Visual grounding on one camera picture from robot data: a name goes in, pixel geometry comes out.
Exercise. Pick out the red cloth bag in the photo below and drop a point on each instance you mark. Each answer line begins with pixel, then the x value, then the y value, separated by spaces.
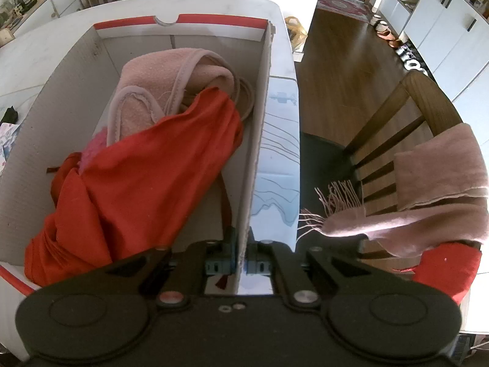
pixel 136 194

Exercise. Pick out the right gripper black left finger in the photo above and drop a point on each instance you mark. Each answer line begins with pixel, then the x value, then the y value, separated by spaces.
pixel 203 259

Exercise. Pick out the wooden sideboard with clutter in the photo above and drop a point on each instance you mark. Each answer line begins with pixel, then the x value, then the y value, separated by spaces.
pixel 19 17

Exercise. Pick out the black drawstring pouch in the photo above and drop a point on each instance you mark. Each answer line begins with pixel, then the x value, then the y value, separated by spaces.
pixel 9 116

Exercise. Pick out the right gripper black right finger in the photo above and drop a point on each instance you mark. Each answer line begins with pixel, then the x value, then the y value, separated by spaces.
pixel 275 260

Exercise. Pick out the yellow bag on floor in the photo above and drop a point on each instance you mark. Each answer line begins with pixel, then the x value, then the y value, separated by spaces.
pixel 297 33

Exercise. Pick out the cartoon printed face mask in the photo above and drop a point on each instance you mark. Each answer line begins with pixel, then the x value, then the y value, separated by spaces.
pixel 8 136

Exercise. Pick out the shoes on floor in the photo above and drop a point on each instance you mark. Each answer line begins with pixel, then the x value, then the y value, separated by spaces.
pixel 406 52

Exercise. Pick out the wooden chair beside table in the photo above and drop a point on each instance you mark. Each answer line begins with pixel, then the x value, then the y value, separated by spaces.
pixel 414 112

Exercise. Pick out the pink fleece garment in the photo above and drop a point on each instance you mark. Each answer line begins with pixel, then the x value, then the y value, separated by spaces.
pixel 164 83

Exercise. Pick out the red patterned doormat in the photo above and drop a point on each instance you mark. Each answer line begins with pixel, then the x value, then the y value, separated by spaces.
pixel 354 9

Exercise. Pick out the red cloth on chair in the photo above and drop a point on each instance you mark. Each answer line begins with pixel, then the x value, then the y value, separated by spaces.
pixel 450 268

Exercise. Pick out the white wall cabinet unit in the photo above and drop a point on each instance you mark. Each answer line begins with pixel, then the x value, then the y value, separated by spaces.
pixel 452 39

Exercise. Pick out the pink fringed scarf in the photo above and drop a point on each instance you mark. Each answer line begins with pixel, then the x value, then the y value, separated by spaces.
pixel 442 192

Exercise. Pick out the pink fuzzy strawberry hat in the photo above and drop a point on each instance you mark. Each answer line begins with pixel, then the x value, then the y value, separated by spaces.
pixel 94 146

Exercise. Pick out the red and white cardboard box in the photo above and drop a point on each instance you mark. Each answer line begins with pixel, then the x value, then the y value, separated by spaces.
pixel 72 107

